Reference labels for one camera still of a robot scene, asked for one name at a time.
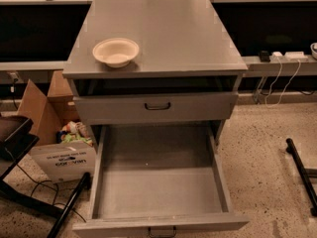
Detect grey upper drawer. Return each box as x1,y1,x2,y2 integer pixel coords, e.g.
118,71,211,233
73,92,238,125

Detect grey drawer cabinet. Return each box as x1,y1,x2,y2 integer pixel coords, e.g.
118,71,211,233
63,0,248,135

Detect open grey bottom drawer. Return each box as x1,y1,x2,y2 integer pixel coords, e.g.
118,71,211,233
73,124,249,238

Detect white paper bowl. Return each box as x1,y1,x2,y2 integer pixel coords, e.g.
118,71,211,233
92,38,140,68

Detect colourful items in box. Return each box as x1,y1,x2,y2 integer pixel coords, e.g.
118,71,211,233
56,121,93,147

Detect black stand leg left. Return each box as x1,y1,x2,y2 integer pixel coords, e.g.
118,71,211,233
47,173,91,238

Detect black stand leg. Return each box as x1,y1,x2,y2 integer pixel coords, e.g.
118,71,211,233
286,138,317,217
47,173,91,238

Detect cardboard box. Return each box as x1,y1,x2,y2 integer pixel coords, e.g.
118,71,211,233
18,70,96,182

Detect black small adapter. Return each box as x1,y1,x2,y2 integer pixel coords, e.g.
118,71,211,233
259,51,270,62

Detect white power adapter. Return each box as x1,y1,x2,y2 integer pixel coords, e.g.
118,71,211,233
271,52,283,61

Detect white power strip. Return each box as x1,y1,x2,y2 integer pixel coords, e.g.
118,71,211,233
284,52,308,61

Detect black chair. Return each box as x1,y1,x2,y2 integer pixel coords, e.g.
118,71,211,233
0,116,62,218

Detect black stand leg right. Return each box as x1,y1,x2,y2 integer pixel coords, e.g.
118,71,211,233
286,138,317,217

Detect black upper drawer handle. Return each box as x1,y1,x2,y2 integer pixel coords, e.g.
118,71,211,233
144,102,171,111

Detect black drawer handle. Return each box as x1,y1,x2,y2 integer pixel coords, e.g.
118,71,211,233
148,227,176,238
144,102,171,111

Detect black bottom drawer handle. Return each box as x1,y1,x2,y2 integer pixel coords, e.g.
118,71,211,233
148,227,176,238

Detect white cable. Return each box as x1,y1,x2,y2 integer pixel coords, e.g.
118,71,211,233
264,57,302,106

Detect black floor cable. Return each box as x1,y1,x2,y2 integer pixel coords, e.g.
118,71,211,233
6,147,87,223

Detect wall outlet plug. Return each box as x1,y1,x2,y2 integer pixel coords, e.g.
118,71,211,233
8,71,24,83

